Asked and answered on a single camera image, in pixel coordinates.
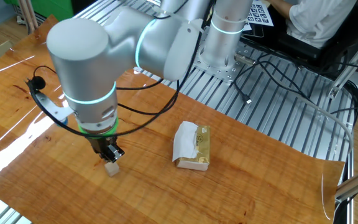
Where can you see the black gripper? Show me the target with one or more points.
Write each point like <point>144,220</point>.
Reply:
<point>101,144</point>

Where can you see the small wooden block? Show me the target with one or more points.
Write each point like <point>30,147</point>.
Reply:
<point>112,169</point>

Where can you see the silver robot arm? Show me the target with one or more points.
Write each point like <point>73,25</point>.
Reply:
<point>85,68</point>

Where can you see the bare person forearm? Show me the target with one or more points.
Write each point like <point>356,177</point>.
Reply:
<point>281,7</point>

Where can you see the glossy wood grain mat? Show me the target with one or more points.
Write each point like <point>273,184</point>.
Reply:
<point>166,193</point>

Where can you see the gold tissue pack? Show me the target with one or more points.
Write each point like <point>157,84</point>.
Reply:
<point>197,149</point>

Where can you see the green cabinet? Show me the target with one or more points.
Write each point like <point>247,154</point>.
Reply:
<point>51,7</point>

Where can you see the printed marker sheet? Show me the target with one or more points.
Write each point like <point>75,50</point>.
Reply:
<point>259,15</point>

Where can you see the person in white shirt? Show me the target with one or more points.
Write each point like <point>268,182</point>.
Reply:
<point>319,21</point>

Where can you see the black office chair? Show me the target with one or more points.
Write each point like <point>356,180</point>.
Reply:
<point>337,49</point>

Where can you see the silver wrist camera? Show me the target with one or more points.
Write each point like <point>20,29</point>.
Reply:
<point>53,107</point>

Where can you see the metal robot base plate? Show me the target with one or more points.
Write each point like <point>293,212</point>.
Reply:
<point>222,70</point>

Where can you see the wood coloured post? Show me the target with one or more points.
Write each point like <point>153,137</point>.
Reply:
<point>33,14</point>
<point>23,15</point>

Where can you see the aluminium frame post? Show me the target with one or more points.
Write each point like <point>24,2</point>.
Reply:
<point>350,65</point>
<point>356,183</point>

